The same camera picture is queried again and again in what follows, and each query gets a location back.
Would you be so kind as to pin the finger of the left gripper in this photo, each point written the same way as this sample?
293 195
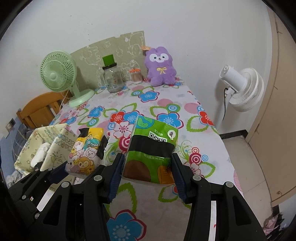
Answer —
28 192

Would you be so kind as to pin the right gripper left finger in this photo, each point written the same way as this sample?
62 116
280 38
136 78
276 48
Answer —
78 212

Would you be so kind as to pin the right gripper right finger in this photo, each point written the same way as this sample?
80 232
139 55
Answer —
234 218

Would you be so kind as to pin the white cloth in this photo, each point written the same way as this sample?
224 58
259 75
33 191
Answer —
40 154

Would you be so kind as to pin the yellow cartoon tissue pack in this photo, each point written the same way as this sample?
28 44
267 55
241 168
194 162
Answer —
87 153

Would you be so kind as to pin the green tissue pack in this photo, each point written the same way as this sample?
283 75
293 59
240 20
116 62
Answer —
150 148

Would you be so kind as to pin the grey plaid pillow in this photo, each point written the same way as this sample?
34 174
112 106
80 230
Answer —
22 136

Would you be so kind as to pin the floral tablecloth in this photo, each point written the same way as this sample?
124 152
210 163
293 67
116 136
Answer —
144 210

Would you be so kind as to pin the yellow fabric storage box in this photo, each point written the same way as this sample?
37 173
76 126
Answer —
61 139

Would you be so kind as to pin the beige wardrobe door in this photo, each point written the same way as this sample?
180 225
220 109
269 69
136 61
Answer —
272 136

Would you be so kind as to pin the green desk fan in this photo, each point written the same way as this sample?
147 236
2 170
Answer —
58 72

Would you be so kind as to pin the white standing fan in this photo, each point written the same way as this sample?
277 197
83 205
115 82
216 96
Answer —
243 90

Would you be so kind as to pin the glass mason jar mug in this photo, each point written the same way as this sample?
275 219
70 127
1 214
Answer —
111 78

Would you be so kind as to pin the cotton swab container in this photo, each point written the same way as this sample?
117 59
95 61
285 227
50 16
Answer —
135 75

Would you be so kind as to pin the green cup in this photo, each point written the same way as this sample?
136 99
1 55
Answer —
108 60

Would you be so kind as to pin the purple plush bunny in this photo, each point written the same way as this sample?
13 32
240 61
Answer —
159 64

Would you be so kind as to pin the green patterned board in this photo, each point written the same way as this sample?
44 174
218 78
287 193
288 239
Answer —
124 50

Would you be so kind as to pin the wall power outlet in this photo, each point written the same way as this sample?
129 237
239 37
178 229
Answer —
10 125

